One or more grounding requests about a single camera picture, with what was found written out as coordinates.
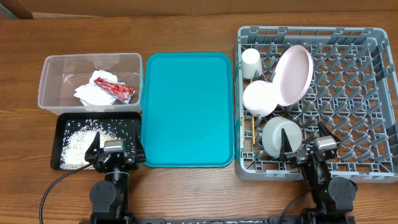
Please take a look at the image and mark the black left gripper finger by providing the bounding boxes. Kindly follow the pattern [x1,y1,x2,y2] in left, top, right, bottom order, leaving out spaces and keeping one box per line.
[134,131,146,162]
[85,132,100,162]

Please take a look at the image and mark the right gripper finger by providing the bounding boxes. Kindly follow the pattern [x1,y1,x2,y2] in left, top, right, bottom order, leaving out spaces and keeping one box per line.
[280,128,293,154]
[317,121,336,139]

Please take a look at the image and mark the grey bowl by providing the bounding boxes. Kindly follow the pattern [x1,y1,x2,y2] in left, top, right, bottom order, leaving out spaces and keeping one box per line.
[262,117,302,158]

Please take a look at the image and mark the white rice pile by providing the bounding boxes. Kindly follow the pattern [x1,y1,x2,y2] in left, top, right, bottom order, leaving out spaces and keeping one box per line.
[59,119,140,170]

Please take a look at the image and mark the pink shallow bowl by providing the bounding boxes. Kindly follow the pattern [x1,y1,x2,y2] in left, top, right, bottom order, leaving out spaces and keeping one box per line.
[243,80,280,117]

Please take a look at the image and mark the white tissue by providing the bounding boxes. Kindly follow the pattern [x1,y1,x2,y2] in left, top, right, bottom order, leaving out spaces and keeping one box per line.
[74,70,118,106]

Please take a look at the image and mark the red snack wrapper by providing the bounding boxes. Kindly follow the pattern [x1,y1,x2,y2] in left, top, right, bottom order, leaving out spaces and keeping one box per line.
[94,77,135,104]

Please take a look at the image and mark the pink plate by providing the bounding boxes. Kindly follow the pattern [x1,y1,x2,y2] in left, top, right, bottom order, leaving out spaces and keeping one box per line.
[272,45,313,106]

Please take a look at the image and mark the white cup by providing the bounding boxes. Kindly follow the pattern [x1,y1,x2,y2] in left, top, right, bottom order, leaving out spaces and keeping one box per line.
[241,49,262,79]

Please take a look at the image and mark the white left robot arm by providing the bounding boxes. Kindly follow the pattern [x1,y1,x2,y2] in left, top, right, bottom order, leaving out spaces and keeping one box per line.
[85,133,146,223]

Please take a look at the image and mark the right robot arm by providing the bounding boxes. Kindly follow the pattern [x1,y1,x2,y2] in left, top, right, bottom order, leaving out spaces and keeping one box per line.
[137,121,358,224]

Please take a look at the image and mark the grey dishwasher rack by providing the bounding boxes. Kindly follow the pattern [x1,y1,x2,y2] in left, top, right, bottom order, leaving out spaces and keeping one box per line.
[234,26,397,183]

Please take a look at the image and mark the clear plastic waste bin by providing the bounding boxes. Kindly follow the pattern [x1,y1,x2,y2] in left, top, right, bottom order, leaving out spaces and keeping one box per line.
[37,53,144,115]

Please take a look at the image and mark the black plastic tray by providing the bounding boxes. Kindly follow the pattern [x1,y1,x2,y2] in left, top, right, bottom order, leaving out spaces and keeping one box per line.
[50,112,141,170]

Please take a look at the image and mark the teal serving tray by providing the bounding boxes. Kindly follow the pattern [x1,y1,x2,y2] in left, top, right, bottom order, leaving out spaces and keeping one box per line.
[141,52,235,167]

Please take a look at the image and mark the black mounting rail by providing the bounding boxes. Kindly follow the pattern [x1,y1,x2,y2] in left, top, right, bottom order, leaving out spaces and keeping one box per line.
[79,215,356,224]

